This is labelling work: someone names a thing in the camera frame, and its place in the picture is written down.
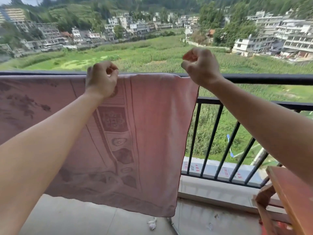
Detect person's left hand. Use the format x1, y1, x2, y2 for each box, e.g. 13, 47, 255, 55
84, 61, 120, 100

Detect person's right hand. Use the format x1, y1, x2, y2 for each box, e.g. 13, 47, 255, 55
181, 47, 224, 88

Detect pink patterned bed sheet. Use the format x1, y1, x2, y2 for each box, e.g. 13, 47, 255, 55
0, 73, 200, 218

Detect black metal balcony railing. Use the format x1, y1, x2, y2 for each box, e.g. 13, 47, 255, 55
0, 70, 313, 189

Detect person's right forearm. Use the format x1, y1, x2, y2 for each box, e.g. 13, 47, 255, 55
200, 78, 313, 186

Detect person's left forearm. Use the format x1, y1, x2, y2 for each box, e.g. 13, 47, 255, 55
0, 91, 108, 235

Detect cluster of village houses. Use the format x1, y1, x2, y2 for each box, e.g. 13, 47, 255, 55
0, 7, 199, 54

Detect street lamp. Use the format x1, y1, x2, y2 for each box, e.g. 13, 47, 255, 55
226, 134, 235, 157

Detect white multi-storey buildings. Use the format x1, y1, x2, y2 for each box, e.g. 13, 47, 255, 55
231, 11, 313, 59

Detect brown wooden table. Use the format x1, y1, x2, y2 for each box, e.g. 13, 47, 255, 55
252, 165, 313, 235

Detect red plastic frame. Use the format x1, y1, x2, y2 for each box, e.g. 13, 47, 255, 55
260, 221, 295, 235

